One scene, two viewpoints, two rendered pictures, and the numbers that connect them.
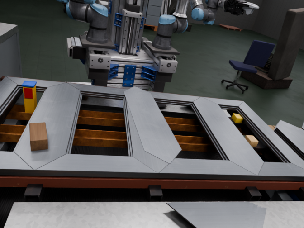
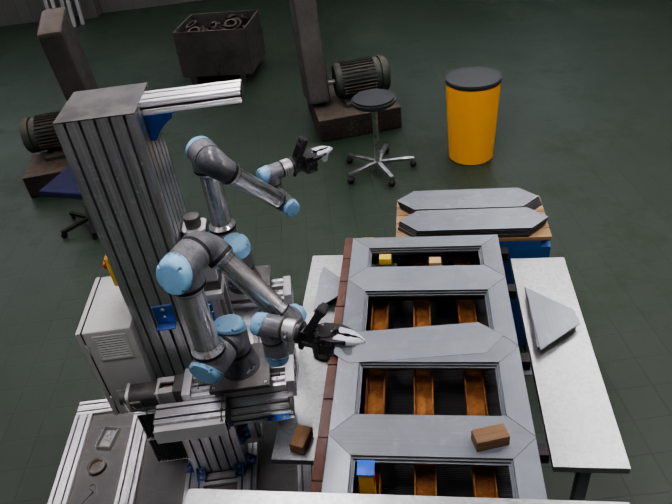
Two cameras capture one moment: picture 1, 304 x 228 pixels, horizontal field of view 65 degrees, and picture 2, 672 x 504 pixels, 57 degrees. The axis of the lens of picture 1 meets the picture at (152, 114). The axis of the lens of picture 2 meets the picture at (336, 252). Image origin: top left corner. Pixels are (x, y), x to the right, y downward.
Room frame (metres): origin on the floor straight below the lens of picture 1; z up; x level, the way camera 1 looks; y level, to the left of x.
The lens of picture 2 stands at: (0.59, 1.80, 2.74)
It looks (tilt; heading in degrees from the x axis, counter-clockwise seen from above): 37 degrees down; 295
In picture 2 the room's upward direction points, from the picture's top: 7 degrees counter-clockwise
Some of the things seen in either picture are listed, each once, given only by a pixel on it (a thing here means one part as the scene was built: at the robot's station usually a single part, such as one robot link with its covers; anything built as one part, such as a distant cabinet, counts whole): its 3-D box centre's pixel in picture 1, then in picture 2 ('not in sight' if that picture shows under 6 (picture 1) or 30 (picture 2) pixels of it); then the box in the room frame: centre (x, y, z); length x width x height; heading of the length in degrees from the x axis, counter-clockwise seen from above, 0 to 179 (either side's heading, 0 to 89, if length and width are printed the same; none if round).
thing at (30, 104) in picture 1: (30, 101); (367, 485); (1.11, 0.67, 0.78); 0.05 x 0.05 x 0.19; 15
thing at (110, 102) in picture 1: (158, 106); (317, 341); (1.60, -0.04, 0.67); 1.30 x 0.20 x 0.03; 105
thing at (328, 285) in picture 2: not in sight; (330, 287); (1.66, -0.38, 0.70); 0.39 x 0.12 x 0.04; 105
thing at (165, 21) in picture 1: (166, 25); (237, 252); (1.87, 0.04, 1.20); 0.13 x 0.12 x 0.14; 141
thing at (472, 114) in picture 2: not in sight; (472, 117); (1.45, -3.15, 0.36); 0.46 x 0.46 x 0.73
